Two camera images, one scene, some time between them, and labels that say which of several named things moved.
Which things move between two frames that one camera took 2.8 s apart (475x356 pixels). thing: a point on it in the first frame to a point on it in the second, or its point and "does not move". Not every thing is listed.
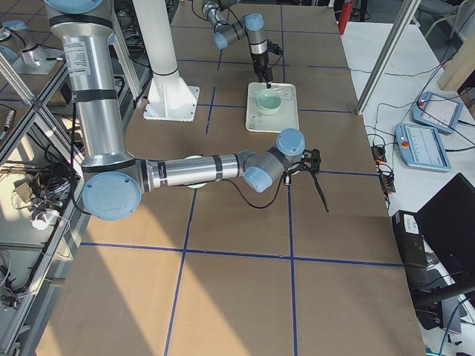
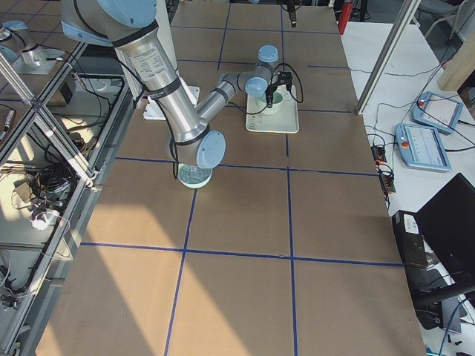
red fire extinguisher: [344, 14] does not move
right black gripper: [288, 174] to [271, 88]
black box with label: [410, 238] does not move
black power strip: [385, 173] does not move
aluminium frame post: [387, 55] does not move
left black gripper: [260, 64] to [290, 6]
